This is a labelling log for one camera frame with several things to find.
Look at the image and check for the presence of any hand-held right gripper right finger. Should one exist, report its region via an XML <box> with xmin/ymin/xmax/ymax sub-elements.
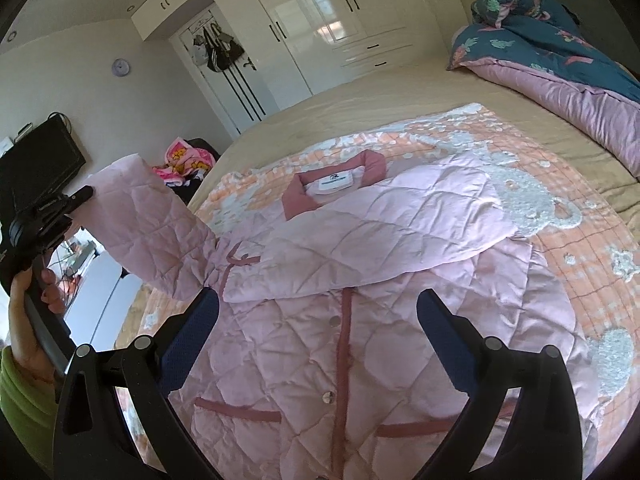
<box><xmin>415</xmin><ymin>288</ymin><xmax>583</xmax><ymax>480</ymax></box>

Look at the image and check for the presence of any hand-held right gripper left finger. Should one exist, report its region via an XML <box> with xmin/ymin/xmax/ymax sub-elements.
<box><xmin>52</xmin><ymin>287</ymin><xmax>223</xmax><ymax>480</ymax></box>

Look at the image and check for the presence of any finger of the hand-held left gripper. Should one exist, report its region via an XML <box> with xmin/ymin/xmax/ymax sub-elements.
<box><xmin>64</xmin><ymin>186</ymin><xmax>96</xmax><ymax>213</ymax></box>

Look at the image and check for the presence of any pink quilted jacket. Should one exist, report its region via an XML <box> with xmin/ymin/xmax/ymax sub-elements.
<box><xmin>75</xmin><ymin>150</ymin><xmax>601</xmax><ymax>480</ymax></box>

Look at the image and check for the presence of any person's left forearm green sleeve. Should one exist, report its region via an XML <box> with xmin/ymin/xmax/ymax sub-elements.
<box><xmin>0</xmin><ymin>347</ymin><xmax>62</xmax><ymax>476</ymax></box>

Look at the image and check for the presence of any pink clothes pile on chair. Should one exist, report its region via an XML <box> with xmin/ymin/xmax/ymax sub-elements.
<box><xmin>165</xmin><ymin>137</ymin><xmax>222</xmax><ymax>207</ymax></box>

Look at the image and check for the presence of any person's left hand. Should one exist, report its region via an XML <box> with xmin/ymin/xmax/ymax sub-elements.
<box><xmin>9</xmin><ymin>269</ymin><xmax>67</xmax><ymax>378</ymax></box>

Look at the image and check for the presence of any black flat screen television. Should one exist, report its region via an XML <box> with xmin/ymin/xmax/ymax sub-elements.
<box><xmin>0</xmin><ymin>120</ymin><xmax>87</xmax><ymax>211</ymax></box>

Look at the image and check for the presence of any white dresser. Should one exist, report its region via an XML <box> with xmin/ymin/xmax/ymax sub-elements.
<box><xmin>62</xmin><ymin>250</ymin><xmax>147</xmax><ymax>352</ymax></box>

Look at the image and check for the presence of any pink printed cloth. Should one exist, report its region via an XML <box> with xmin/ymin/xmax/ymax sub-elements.
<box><xmin>152</xmin><ymin>137</ymin><xmax>217</xmax><ymax>186</ymax></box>

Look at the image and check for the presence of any orange checked bear blanket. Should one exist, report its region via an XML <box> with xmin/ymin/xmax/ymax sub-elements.
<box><xmin>115</xmin><ymin>102</ymin><xmax>640</xmax><ymax>466</ymax></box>

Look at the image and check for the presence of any white door with black stripes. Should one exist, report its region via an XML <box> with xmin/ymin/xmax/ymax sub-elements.
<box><xmin>169</xmin><ymin>2</ymin><xmax>281</xmax><ymax>137</ymax></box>

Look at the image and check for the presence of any black hanging bag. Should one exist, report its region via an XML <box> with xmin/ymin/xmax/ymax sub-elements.
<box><xmin>206</xmin><ymin>27</ymin><xmax>246</xmax><ymax>73</ymax></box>

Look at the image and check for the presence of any bed with beige sheet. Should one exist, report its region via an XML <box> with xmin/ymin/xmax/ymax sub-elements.
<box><xmin>127</xmin><ymin>50</ymin><xmax>640</xmax><ymax>321</ymax></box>

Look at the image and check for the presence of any glossy white wardrobe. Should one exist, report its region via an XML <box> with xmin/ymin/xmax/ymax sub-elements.
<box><xmin>127</xmin><ymin>0</ymin><xmax>481</xmax><ymax>136</ymax></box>

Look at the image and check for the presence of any teal floral pink duvet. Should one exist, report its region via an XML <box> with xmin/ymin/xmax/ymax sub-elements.
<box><xmin>446</xmin><ymin>0</ymin><xmax>640</xmax><ymax>181</ymax></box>

